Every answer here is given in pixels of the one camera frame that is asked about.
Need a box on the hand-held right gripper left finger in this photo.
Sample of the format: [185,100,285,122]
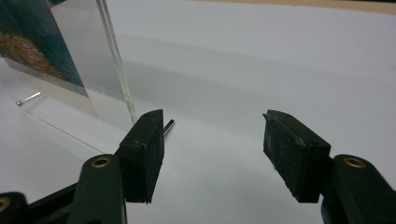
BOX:
[65,108,165,224]

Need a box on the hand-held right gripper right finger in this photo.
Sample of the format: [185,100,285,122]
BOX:
[262,108,396,224]

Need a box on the clear acrylic photo frame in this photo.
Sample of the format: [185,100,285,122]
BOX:
[0,0,138,155]

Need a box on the colourful photo print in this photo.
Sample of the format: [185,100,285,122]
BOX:
[0,0,98,118]

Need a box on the silver metal frame peg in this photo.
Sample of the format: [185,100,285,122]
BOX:
[15,91,42,107]
[163,119,176,136]

